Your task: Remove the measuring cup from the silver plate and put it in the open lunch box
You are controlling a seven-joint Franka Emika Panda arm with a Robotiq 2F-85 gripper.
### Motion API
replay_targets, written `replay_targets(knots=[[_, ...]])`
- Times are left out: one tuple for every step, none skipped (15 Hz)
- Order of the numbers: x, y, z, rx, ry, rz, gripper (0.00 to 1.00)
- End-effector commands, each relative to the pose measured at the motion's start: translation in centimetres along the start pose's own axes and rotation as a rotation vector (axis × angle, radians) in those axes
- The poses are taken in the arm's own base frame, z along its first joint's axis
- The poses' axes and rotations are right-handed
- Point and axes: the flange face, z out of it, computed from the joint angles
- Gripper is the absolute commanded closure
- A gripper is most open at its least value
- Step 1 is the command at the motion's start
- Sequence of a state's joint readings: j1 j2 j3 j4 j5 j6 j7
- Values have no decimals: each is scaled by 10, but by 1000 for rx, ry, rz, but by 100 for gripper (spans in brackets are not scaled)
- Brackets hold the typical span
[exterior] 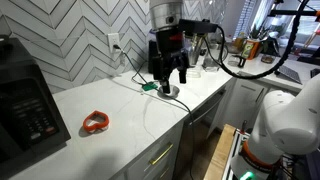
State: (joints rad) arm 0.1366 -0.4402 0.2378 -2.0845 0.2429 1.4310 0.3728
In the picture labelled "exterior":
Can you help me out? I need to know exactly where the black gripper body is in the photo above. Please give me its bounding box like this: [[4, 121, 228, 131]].
[[153, 27, 189, 80]]

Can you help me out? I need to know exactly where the green measuring cup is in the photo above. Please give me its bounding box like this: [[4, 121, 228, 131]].
[[142, 82, 158, 91]]

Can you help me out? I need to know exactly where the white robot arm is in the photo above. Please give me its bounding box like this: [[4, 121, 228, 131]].
[[150, 0, 320, 180]]

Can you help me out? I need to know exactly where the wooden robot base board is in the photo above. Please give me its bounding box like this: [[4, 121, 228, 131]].
[[204, 124, 236, 180]]

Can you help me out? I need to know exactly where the silver metal plate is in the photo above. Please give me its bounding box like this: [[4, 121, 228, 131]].
[[158, 85, 180, 98]]

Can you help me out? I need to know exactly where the orange green box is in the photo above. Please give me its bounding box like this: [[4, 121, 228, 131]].
[[241, 39, 260, 60]]

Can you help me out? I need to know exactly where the glass jar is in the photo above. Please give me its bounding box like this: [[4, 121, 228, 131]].
[[202, 44, 220, 72]]

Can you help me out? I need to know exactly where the red heart cookie cutter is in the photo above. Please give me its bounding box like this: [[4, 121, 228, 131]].
[[82, 110, 109, 133]]

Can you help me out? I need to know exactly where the black microwave oven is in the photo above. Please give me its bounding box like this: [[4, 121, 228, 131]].
[[0, 35, 71, 172]]

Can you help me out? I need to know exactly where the black power cable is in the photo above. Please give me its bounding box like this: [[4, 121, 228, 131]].
[[113, 44, 196, 180]]

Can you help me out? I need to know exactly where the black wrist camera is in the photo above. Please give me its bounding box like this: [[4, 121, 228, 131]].
[[178, 19, 218, 34]]

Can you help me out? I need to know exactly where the white wall outlet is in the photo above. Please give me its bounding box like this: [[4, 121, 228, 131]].
[[108, 33, 120, 53]]

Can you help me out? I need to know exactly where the gold drawer handle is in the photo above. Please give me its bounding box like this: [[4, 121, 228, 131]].
[[149, 142, 173, 165]]

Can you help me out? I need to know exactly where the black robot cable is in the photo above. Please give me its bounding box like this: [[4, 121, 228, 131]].
[[203, 0, 311, 80]]

